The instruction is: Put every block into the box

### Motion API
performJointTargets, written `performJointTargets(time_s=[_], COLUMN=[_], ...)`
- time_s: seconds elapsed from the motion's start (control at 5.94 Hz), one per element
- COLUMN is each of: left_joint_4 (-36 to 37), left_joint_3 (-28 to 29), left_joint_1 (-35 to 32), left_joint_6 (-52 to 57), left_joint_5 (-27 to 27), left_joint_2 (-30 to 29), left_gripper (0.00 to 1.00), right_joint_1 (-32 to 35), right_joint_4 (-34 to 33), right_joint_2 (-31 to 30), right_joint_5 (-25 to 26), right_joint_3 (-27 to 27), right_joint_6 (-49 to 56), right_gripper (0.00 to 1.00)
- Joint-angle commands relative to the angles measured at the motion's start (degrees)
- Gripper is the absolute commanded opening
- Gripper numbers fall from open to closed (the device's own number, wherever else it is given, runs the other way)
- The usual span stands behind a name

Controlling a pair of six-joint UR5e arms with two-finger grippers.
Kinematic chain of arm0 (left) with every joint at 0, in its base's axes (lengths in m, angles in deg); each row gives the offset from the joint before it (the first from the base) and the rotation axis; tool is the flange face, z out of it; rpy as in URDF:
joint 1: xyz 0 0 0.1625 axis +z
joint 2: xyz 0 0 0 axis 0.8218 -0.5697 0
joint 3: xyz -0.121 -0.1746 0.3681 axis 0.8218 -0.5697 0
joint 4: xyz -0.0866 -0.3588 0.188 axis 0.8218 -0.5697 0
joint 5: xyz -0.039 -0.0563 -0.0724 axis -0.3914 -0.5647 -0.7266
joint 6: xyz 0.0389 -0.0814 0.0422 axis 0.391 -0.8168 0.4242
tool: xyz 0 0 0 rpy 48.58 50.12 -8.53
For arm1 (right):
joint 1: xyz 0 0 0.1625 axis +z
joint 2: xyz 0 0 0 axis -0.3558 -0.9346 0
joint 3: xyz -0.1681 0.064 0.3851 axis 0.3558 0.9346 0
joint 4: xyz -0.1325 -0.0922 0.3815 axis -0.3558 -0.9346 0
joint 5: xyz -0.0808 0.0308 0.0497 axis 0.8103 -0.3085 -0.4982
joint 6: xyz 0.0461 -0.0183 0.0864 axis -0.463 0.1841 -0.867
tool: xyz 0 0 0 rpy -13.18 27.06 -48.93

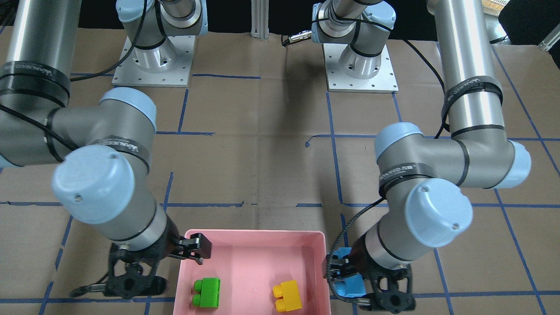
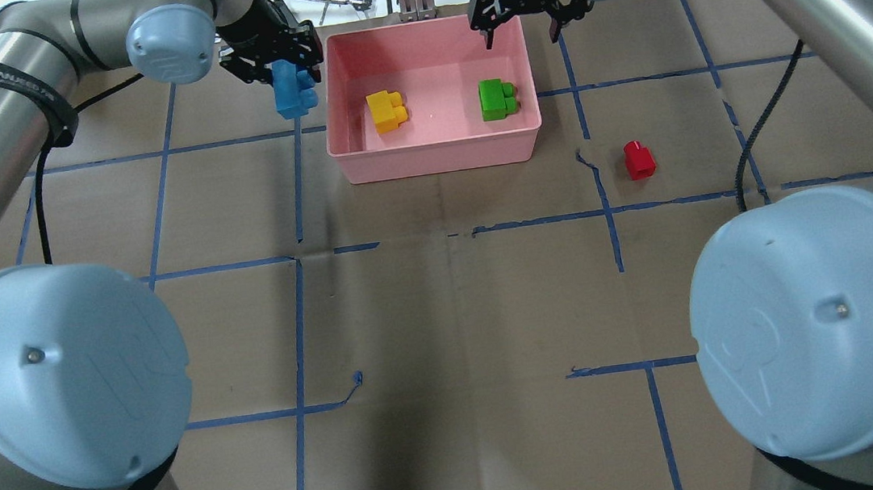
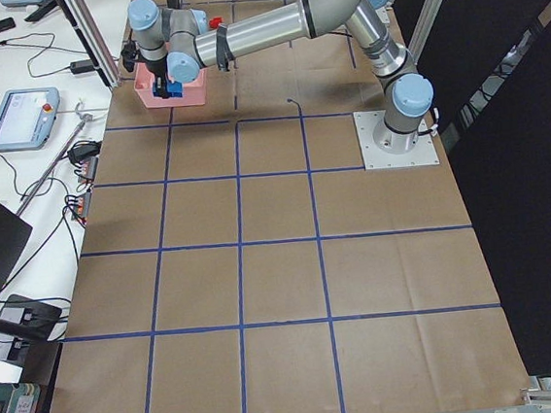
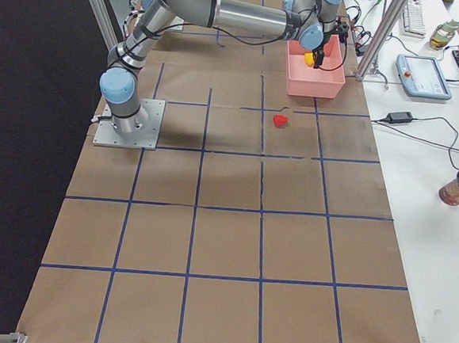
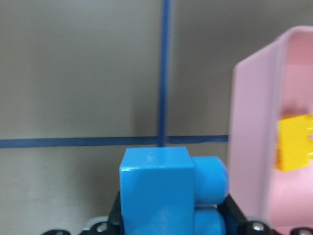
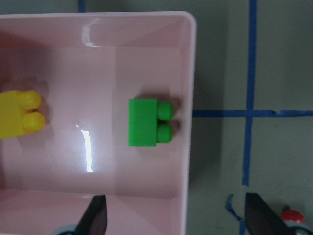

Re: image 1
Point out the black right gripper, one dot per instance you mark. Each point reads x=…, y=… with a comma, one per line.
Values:
x=167, y=246

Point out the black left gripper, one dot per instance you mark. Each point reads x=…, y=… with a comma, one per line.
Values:
x=359, y=261

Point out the blue toy block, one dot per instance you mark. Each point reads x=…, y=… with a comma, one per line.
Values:
x=351, y=285

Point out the green toy block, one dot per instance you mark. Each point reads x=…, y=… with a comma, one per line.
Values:
x=206, y=292

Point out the yellow toy block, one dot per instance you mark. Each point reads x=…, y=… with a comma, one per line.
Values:
x=287, y=296

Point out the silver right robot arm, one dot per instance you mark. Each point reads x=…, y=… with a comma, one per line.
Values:
x=103, y=151

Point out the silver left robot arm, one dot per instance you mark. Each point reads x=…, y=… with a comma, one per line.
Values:
x=421, y=178

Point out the pink plastic box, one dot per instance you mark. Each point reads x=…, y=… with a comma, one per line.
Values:
x=249, y=264

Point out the brown paper table cover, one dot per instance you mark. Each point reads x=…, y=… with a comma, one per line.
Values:
x=256, y=141

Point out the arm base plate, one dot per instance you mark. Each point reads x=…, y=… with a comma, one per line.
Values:
x=347, y=71
x=166, y=66

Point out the aluminium frame post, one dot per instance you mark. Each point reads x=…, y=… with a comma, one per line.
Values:
x=260, y=19

